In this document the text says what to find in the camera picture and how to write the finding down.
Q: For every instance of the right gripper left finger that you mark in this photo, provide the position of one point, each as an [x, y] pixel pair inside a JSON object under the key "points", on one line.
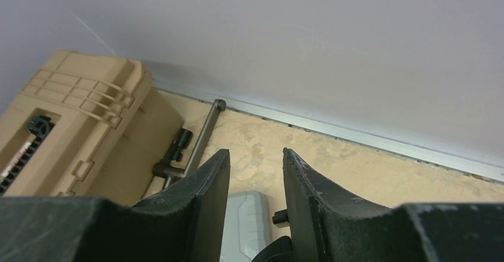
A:
{"points": [[183, 222]]}

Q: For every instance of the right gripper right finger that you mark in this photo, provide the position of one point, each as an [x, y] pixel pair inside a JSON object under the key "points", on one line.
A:
{"points": [[330, 223]]}

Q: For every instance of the grey plastic case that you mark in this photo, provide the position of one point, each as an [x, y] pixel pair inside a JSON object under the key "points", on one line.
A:
{"points": [[246, 228]]}

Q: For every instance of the tan hard case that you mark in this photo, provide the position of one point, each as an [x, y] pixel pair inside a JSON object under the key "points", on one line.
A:
{"points": [[86, 125]]}

